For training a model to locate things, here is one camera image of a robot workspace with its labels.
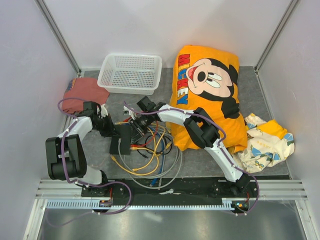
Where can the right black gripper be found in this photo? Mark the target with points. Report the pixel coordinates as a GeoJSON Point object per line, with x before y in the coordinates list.
{"type": "Point", "coordinates": [136, 135]}

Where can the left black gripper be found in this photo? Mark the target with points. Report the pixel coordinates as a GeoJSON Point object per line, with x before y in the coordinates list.
{"type": "Point", "coordinates": [111, 131]}

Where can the black network switch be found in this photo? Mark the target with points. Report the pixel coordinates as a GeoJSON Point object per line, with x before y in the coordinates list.
{"type": "Point", "coordinates": [121, 143]}

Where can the white plastic basket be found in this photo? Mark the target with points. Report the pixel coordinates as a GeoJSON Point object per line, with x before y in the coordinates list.
{"type": "Point", "coordinates": [136, 74]}

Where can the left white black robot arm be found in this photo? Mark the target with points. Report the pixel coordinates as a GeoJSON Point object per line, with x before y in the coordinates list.
{"type": "Point", "coordinates": [66, 160]}

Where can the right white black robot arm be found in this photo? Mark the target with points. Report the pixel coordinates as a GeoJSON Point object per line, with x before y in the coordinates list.
{"type": "Point", "coordinates": [201, 129]}

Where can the folded red shirt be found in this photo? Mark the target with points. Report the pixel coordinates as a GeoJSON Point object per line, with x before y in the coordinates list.
{"type": "Point", "coordinates": [82, 90]}

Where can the orange Mickey Mouse shirt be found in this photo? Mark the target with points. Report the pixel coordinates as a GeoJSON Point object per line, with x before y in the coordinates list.
{"type": "Point", "coordinates": [207, 78]}

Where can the cream patterned cloth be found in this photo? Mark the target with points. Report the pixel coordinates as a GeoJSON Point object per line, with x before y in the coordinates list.
{"type": "Point", "coordinates": [268, 144]}

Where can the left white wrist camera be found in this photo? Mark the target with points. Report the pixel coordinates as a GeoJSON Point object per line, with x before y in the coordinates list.
{"type": "Point", "coordinates": [102, 111]}

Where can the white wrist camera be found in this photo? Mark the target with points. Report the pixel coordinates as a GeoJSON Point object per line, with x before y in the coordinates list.
{"type": "Point", "coordinates": [129, 112]}
{"type": "Point", "coordinates": [102, 111]}

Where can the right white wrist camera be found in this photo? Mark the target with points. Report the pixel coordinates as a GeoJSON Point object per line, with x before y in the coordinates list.
{"type": "Point", "coordinates": [129, 112]}

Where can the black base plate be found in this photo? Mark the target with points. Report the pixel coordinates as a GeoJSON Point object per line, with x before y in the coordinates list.
{"type": "Point", "coordinates": [215, 187]}

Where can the grey slotted cable duct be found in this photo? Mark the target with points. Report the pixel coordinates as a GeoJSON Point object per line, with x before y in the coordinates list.
{"type": "Point", "coordinates": [91, 204]}

